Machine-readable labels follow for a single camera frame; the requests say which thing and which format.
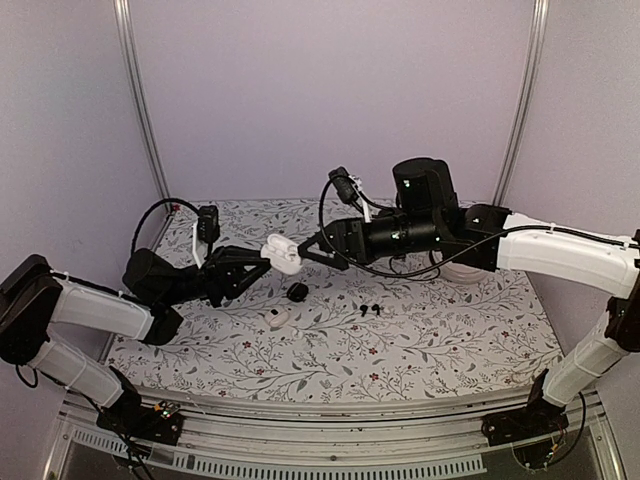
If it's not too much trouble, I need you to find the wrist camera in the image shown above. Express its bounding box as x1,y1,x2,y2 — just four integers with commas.
328,166,372,223
192,205,220,268

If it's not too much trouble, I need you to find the left aluminium frame post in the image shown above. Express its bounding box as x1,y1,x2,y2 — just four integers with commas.
113,0,171,199

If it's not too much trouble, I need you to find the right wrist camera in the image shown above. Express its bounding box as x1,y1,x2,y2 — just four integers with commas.
328,166,372,223

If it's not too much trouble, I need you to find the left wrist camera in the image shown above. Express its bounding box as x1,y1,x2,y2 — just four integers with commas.
192,205,220,268

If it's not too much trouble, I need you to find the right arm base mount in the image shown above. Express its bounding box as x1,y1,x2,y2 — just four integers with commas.
481,400,569,446

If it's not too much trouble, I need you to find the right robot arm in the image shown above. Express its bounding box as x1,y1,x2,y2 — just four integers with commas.
298,157,639,436

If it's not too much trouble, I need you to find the aluminium frame post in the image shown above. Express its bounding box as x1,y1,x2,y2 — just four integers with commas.
113,0,171,199
491,0,550,206

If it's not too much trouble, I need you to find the beige plate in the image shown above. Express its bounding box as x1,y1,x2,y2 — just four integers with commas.
440,262,489,285

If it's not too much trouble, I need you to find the aluminium front rail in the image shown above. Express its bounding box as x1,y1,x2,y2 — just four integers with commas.
43,388,631,479

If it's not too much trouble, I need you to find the right aluminium frame post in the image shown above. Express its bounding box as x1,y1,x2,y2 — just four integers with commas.
491,0,550,206

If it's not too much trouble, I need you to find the floral table cloth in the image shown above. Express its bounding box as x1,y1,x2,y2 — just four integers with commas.
102,198,566,404

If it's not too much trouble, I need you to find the cream earbud case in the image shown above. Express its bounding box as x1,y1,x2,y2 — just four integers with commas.
265,308,289,328

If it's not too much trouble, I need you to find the black earbud case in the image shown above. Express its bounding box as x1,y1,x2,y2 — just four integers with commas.
286,282,309,303

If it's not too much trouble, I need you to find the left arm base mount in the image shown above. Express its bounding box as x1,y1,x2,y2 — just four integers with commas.
96,399,185,446

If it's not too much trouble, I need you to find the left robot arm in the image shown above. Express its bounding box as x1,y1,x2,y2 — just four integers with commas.
1,247,271,434

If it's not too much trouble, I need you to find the white earbud case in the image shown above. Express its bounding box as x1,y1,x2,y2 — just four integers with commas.
260,234,302,275

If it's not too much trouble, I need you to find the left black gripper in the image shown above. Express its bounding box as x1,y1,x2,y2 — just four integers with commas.
160,245,275,308

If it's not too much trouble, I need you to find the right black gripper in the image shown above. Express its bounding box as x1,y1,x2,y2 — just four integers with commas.
297,213,442,270

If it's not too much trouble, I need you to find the left camera cable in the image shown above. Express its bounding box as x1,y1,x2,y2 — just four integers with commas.
130,198,201,254

